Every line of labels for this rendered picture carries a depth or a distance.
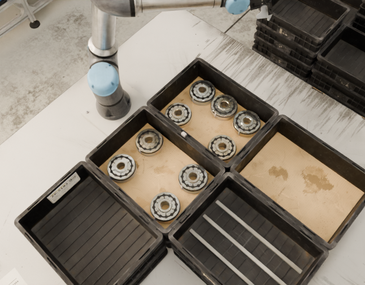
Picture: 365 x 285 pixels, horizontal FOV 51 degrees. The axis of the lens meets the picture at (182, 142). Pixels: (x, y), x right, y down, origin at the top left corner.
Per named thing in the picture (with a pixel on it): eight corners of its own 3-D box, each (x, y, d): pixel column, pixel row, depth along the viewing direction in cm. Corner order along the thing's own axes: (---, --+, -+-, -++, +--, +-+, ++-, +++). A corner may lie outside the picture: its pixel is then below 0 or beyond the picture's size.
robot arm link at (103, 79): (95, 107, 154) (86, 90, 142) (93, 80, 160) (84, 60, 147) (124, 103, 154) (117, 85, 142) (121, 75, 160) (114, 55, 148)
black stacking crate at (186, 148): (91, 172, 142) (83, 159, 132) (148, 121, 152) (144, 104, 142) (168, 244, 129) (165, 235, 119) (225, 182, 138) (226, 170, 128)
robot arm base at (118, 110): (90, 103, 167) (83, 91, 158) (117, 83, 170) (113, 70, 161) (110, 126, 161) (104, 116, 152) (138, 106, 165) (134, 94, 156)
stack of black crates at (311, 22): (248, 60, 248) (257, 5, 208) (275, 33, 258) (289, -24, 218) (300, 93, 234) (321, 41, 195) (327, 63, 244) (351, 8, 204)
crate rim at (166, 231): (84, 161, 134) (82, 158, 132) (144, 107, 143) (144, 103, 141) (166, 237, 120) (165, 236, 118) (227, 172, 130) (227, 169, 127)
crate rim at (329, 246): (227, 172, 130) (227, 169, 127) (279, 115, 139) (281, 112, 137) (329, 253, 116) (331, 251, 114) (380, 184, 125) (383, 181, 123)
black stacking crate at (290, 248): (169, 245, 129) (166, 236, 119) (225, 183, 138) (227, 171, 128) (264, 334, 115) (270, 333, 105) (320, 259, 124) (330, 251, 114)
